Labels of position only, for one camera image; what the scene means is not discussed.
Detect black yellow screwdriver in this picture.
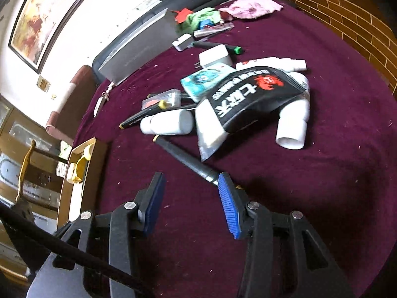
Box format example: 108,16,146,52
157,99,199,112

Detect framed wall painting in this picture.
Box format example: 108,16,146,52
8,0,109,74

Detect white pipe fitting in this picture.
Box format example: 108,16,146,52
274,72,311,150

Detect pink cloth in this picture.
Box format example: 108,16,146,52
219,0,284,21

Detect yellow packet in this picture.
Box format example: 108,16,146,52
73,157,88,183

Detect white tube with cap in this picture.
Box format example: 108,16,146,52
236,56,307,73

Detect brown armchair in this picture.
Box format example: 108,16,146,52
45,65,101,140

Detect small white box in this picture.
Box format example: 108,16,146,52
172,34,193,52

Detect wooden glass-door cabinet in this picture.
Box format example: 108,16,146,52
0,96,63,286

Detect white power adapter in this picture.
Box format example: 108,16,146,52
195,44,233,69

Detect cardboard box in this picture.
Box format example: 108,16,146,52
56,137,109,233

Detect gold wall plate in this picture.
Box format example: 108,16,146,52
36,75,52,93

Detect black marker green cap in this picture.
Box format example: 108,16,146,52
191,41,245,55

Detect wooden chair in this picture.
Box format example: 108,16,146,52
0,140,70,218

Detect black cable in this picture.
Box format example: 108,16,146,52
0,203,156,298

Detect black printed pouch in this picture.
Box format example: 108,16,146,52
198,67,311,162

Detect clear narrow packet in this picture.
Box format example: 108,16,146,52
194,23,234,38

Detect clear plastic case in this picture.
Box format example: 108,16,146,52
142,88,183,111

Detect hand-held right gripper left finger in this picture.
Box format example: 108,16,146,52
53,172,166,298

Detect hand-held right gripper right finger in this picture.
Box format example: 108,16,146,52
218,172,356,298

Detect black pen yellow tip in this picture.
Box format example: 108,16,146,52
119,107,162,130

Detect black round rod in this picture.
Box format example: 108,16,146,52
153,135,222,188

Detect keys with fob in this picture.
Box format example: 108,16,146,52
93,82,116,118

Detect maroon tablecloth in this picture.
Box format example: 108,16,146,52
71,0,397,298

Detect teal tissue packet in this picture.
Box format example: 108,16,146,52
180,64,236,103

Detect silver grey box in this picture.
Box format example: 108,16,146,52
98,8,183,86

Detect red tag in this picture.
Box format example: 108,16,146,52
174,8,191,24

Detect green patterned cloth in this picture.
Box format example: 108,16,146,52
59,141,73,162

